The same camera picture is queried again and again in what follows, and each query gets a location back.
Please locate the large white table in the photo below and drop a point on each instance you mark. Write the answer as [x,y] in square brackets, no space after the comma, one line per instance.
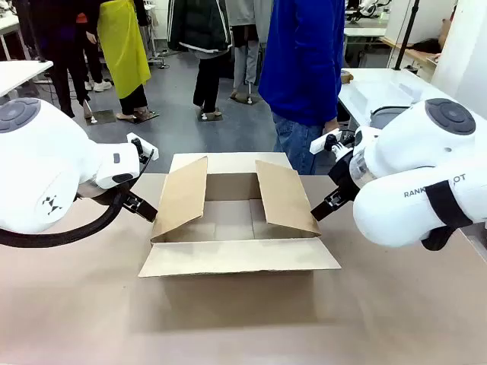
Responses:
[380,85]

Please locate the person in black striped jacket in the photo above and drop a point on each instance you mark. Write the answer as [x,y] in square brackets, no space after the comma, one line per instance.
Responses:
[199,26]

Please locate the person in grey trousers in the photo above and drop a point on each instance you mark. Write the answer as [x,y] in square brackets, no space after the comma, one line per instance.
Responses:
[241,64]

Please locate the wooden desk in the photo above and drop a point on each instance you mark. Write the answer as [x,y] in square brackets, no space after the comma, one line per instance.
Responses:
[418,57]

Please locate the brown packing tape roll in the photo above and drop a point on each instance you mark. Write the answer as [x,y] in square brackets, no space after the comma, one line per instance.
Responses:
[348,78]

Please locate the seated person with black hair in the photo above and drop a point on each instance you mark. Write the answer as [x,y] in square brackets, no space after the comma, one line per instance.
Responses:
[428,45]

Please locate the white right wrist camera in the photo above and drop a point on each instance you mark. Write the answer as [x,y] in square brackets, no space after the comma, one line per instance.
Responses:
[323,141]

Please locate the black stand pole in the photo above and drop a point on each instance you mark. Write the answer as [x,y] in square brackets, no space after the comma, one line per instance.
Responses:
[407,34]

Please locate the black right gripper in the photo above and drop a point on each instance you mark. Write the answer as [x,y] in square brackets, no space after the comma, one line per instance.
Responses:
[342,175]

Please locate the person's left hand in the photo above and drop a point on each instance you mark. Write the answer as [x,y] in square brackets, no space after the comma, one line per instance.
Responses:
[331,125]

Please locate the person in blue jacket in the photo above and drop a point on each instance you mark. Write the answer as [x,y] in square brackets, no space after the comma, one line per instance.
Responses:
[300,57]

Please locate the person in dark clothes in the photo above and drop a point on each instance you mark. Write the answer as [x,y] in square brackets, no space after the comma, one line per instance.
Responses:
[64,45]

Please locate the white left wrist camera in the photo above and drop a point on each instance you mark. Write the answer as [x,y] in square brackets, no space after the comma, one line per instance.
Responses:
[148,149]

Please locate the person in yellow apron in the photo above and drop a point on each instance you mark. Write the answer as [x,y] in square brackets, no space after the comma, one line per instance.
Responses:
[121,49]

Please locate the person with white sneakers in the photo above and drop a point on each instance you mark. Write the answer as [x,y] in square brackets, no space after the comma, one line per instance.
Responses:
[95,64]

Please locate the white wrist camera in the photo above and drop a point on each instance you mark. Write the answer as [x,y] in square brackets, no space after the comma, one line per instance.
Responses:
[148,149]
[323,141]

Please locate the brown cardboard box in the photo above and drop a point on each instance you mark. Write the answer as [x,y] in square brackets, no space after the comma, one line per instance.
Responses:
[236,254]

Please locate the long white workbench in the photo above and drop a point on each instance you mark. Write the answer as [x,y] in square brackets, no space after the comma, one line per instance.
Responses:
[365,31]

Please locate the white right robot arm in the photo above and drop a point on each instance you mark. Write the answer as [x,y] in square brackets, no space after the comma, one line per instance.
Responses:
[399,213]

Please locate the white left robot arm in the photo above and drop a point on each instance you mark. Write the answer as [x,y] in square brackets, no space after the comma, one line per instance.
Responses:
[45,159]

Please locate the dark floor plate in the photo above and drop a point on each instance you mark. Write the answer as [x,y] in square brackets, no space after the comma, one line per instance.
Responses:
[243,99]
[209,116]
[148,115]
[100,117]

